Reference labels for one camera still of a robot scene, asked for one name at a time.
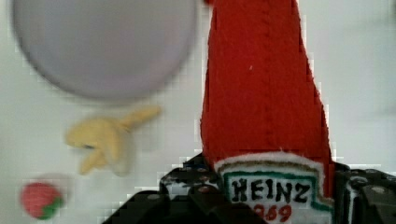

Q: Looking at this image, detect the yellow plush peeled banana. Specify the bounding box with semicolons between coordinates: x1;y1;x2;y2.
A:
64;105;162;176

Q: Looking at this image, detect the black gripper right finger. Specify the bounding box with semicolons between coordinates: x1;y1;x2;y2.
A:
333;163;396;224

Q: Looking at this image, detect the red plush ketchup bottle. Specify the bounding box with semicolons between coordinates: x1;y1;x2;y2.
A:
201;0;335;224

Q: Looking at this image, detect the lavender round plate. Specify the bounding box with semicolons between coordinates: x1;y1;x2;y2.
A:
11;0;197;100

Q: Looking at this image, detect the red plush strawberry near colander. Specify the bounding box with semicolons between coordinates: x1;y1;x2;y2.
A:
21;182;64;220

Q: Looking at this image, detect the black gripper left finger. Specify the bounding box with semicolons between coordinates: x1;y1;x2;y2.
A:
158;152;232;224

